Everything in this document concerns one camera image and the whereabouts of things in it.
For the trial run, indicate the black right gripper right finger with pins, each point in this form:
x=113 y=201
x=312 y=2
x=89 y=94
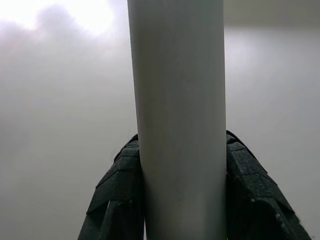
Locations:
x=255 y=200

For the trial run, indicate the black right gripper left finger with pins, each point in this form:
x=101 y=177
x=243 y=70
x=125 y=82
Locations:
x=117 y=195

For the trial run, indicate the white plastic table leg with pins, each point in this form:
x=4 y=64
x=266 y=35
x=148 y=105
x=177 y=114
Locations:
x=180 y=100

